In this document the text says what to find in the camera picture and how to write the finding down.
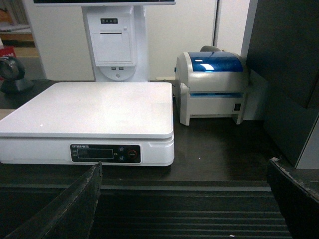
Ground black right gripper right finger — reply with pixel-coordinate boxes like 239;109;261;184
267;158;319;239

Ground dark grey side cabinet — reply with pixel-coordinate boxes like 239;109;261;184
246;0;319;169

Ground black barcode scanner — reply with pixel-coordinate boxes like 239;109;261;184
0;56;34;94

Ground red cardboard box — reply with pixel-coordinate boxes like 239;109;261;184
0;46;16;57

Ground white POS terminal stand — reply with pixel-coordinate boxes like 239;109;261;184
33;0;175;82

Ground white blue label printer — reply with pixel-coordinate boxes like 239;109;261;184
174;51;249;125

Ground white electronic checkout scale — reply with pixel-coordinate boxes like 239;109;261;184
0;82;174;166

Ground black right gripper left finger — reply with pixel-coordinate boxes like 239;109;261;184
5;162;103;239

